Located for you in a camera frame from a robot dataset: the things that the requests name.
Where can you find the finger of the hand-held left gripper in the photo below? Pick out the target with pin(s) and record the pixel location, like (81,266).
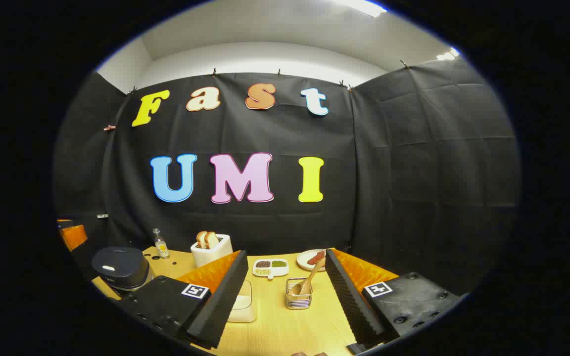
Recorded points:
(65,223)
(74,238)

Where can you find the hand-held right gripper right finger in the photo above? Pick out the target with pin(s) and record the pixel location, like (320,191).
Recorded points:
(352,306)

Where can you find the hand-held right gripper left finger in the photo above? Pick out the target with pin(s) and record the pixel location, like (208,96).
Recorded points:
(220,306)

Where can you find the wooden spoon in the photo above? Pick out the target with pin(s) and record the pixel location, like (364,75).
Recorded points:
(307,284)

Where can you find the dark grey rice cooker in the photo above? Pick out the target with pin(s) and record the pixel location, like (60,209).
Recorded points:
(119,267)

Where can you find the clear glass container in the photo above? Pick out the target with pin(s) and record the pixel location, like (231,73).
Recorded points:
(245,289)

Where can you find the white toaster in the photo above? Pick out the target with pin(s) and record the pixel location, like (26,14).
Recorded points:
(211,257)

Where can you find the red meat slices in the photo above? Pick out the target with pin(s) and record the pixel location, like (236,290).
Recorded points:
(315,258)

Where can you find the white divided bean dish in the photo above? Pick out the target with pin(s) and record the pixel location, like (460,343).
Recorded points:
(271,267)

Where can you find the white round plate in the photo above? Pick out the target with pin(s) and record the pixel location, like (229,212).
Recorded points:
(304,260)

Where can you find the toasted bread slice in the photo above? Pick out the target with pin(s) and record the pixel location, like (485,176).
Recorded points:
(212,240)
(201,240)

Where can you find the small clear glass bottle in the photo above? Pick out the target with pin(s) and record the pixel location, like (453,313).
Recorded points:
(161,247)

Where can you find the ceiling light panel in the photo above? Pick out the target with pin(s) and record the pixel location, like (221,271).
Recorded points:
(364,7)
(448,54)

